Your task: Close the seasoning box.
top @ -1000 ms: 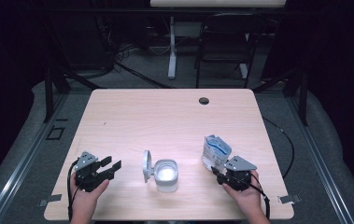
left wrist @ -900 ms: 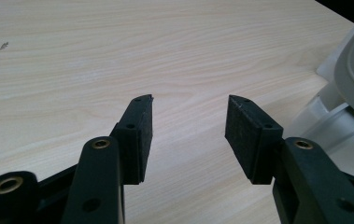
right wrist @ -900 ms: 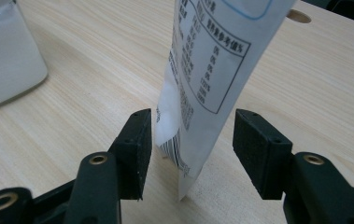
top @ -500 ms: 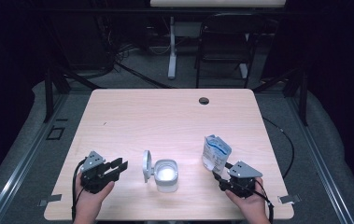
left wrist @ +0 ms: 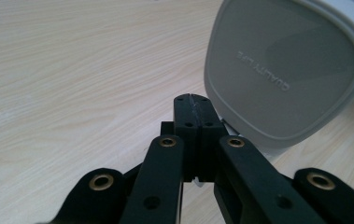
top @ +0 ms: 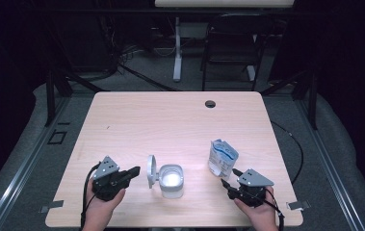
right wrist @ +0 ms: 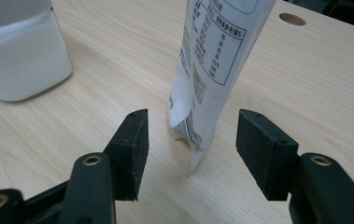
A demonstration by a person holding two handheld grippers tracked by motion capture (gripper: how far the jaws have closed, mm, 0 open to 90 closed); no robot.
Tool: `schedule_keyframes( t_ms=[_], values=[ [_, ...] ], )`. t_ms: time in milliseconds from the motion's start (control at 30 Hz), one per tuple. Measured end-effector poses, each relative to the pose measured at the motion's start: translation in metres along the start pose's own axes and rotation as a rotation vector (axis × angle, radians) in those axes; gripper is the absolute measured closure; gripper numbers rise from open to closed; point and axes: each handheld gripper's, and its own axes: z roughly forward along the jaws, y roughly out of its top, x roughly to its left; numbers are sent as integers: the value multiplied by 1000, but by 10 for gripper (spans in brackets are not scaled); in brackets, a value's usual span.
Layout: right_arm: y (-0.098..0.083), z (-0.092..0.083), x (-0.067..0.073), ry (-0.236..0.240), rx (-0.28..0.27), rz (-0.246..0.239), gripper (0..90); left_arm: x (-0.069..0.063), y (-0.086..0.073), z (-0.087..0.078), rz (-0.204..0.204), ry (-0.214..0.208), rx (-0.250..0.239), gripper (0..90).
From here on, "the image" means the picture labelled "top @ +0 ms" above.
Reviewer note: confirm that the white desk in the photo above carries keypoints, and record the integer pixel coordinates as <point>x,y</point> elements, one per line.
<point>225,3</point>

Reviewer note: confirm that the white and blue pouch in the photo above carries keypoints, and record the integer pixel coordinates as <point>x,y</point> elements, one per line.
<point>223,159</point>

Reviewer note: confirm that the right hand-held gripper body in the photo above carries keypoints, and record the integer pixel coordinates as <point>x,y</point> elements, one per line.
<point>252,192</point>

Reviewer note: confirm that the person's right hand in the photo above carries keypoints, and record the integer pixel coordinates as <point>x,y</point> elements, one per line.
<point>263,213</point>

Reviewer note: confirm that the person's left hand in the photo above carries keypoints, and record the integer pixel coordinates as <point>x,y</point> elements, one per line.
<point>101,210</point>

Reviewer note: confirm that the aluminium floor rail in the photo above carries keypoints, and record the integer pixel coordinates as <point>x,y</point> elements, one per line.
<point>19,173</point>
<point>331,173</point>

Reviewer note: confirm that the clear jar with grey lid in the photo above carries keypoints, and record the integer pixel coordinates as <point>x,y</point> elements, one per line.
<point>172,191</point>

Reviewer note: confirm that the grey tape strip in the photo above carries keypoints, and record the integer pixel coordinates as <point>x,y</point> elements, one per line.
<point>298,205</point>
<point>51,205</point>

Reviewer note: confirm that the black folding chair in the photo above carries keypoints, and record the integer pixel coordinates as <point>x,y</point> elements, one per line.
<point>234,48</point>

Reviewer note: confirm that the black table grommet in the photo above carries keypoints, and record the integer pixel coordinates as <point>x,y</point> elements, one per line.
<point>210,104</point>

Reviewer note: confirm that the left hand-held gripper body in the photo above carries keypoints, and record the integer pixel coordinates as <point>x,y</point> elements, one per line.
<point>109,184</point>

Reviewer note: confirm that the black metal stand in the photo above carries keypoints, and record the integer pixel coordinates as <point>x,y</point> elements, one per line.
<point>50,102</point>
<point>313,106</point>

